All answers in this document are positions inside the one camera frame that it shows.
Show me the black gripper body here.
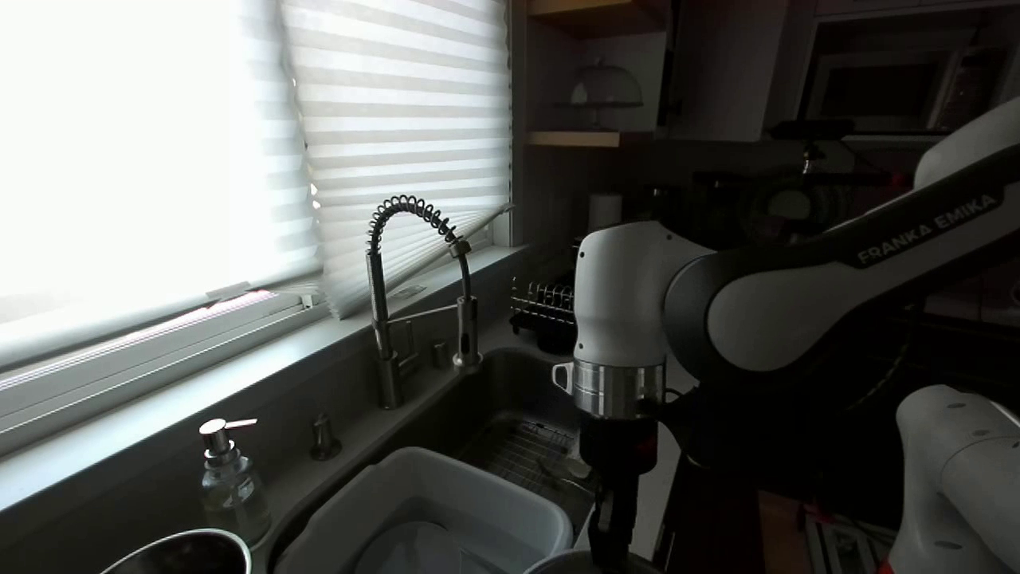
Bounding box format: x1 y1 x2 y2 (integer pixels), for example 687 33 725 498
581 420 651 571

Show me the silver metal bowl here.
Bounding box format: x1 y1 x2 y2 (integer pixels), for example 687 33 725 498
103 527 252 574

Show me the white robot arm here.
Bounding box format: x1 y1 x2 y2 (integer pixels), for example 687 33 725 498
551 98 1020 574

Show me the black dish rack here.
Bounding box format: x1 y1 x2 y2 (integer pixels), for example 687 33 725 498
510 277 578 358

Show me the chrome spring kitchen faucet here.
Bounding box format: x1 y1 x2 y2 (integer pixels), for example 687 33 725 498
364 191 485 413

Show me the white plastic wash tub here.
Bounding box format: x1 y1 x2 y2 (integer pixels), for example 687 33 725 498
274 448 575 574

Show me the glass soap dispenser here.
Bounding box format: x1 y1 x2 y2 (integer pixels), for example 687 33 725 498
196 419 259 515

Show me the white window blind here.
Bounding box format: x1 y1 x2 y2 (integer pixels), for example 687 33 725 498
279 0 513 319

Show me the wire sink grid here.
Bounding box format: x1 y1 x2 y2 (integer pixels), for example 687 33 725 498
461 413 594 500

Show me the wooden wall shelf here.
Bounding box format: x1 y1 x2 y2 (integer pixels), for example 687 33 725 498
527 0 671 149

